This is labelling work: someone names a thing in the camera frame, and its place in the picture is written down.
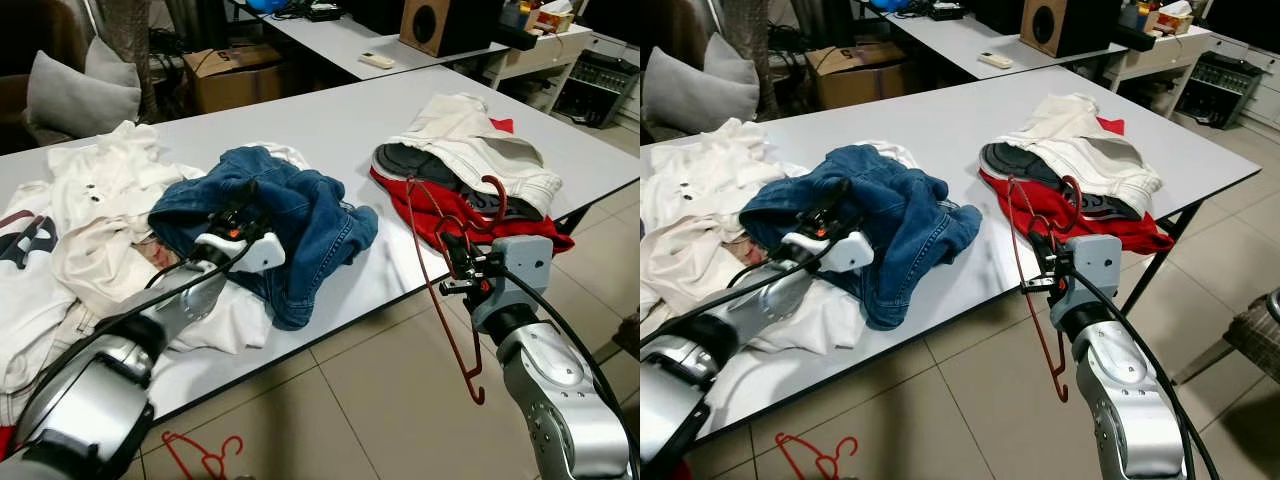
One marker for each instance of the wooden black speaker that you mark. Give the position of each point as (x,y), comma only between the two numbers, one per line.
(1050,25)
(430,25)

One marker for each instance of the white desk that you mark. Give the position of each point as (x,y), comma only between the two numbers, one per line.
(950,38)
(330,40)

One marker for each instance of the red plastic clothes hanger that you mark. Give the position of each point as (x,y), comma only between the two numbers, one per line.
(180,454)
(1041,310)
(455,335)
(795,455)

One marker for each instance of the white garment small red logo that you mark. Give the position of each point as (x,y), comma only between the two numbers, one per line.
(230,325)
(830,320)

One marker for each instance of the black audio mixer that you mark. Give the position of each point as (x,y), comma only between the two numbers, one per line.
(1215,85)
(595,85)

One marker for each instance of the dark grey garment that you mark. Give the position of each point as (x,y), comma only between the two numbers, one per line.
(1015,160)
(410,160)

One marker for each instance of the cream denim garment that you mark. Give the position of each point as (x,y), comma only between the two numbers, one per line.
(1075,135)
(470,140)

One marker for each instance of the white side cabinet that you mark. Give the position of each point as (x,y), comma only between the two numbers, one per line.
(535,60)
(1160,58)

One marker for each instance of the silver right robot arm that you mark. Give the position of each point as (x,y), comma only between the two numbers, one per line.
(1130,400)
(550,400)

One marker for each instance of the cream button shirt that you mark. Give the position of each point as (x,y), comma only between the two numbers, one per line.
(700,175)
(100,180)

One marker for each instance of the patterned grey curtain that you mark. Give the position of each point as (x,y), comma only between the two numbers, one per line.
(130,50)
(755,45)

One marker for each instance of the white shirt dark red print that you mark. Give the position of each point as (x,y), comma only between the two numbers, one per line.
(30,310)

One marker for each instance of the red garment white trim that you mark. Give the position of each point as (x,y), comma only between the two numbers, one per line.
(6,445)
(680,470)

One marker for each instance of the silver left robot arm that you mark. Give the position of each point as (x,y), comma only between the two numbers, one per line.
(90,400)
(690,390)

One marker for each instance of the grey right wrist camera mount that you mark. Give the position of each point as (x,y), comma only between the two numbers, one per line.
(1095,265)
(525,265)

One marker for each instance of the white remote control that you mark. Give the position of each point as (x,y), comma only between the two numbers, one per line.
(995,60)
(377,60)

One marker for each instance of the grey cushion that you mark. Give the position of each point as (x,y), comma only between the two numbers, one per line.
(118,62)
(735,58)
(80,100)
(700,95)

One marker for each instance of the colourful tissue box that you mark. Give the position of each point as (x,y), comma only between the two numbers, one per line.
(1168,20)
(555,18)

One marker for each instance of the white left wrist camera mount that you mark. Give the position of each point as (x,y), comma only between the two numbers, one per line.
(262,252)
(848,252)

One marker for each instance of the grey wicker chair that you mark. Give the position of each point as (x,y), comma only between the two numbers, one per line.
(1255,330)

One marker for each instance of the open cardboard box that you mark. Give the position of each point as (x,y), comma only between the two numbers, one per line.
(240,85)
(860,80)

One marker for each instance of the brown armchair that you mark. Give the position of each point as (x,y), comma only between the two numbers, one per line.
(665,40)
(20,60)

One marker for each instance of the blue denim jeans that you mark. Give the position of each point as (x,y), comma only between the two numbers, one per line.
(900,230)
(300,230)

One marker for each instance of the pink patterned garment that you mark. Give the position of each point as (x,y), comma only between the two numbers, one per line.
(750,250)
(160,252)

